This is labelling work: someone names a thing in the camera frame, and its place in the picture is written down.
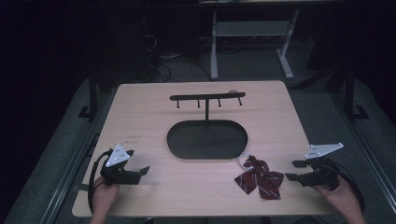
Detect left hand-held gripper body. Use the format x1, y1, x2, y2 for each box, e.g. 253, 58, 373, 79
99, 143, 142, 188

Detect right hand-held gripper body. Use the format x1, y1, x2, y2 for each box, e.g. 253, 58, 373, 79
299, 142, 345, 191

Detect person's right hand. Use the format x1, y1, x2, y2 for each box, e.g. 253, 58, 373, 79
312, 177, 362, 219

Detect person's left hand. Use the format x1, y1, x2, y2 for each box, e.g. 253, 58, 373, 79
92, 177, 121, 218

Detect dark red striped bow tie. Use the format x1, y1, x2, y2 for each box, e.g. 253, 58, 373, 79
233, 152, 285, 201

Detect black metal stand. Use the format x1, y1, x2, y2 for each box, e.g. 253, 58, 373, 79
78, 70, 99, 121
341, 65, 371, 121

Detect black hook stand with tray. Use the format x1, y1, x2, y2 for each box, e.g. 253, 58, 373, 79
166, 91, 249, 161

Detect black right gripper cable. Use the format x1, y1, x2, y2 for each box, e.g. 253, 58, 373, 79
332, 160, 366, 213

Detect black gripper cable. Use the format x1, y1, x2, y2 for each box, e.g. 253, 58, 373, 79
332, 160, 366, 213
87, 148, 114, 215

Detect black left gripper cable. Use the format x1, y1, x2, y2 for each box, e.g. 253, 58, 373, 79
87, 148, 114, 215

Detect black floor cables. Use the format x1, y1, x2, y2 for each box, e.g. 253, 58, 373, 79
142, 32, 213, 84

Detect white metal desk frame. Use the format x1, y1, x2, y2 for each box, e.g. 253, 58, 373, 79
209, 8, 301, 81

